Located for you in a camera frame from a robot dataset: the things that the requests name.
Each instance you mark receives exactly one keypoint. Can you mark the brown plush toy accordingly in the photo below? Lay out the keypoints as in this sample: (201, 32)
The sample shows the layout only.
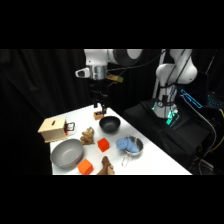
(87, 136)

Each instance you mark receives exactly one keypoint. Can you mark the light wooden box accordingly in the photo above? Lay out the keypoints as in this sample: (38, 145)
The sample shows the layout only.
(51, 130)

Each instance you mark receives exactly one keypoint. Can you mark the blue cloth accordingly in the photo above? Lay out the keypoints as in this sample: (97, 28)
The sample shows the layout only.
(126, 144)

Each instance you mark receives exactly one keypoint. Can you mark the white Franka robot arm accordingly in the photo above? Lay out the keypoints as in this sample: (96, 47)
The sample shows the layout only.
(180, 71)

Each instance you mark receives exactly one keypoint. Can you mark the red cube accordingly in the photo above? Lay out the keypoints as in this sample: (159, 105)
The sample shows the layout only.
(103, 144)

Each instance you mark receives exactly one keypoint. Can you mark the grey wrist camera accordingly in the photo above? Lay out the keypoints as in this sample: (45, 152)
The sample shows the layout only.
(82, 72)

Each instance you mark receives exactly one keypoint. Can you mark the black robot stand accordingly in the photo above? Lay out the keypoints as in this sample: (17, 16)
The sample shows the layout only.
(180, 133)

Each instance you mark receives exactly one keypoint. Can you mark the small wooden block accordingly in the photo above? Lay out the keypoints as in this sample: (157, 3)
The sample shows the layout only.
(98, 115)

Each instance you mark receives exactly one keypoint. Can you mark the grey bowl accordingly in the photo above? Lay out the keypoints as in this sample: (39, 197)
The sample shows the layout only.
(66, 153)

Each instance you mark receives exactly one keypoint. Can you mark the blue lit keyboard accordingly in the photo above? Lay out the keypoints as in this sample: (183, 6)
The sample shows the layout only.
(215, 100)

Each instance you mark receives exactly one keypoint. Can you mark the small black red latch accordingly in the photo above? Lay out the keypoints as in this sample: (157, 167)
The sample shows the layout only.
(70, 126)

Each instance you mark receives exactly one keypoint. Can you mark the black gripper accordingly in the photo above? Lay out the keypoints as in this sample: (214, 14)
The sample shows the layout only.
(99, 92)

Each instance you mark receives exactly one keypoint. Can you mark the blue glowing monitor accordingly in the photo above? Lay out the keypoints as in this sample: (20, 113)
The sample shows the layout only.
(191, 99)

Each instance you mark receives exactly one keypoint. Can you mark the black curtain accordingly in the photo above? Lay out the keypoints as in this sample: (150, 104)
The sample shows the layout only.
(33, 86)

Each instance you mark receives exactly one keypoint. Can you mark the brown wooden figure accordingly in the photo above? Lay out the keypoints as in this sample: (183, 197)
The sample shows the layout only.
(106, 166)

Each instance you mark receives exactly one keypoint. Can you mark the yellow wrist tag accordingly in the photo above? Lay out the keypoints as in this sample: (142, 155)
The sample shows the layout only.
(115, 78)

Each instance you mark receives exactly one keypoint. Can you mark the orange cube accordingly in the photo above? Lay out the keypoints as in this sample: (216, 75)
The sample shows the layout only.
(85, 166)

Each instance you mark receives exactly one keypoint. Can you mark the black bowl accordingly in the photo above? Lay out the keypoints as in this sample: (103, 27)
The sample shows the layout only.
(109, 124)

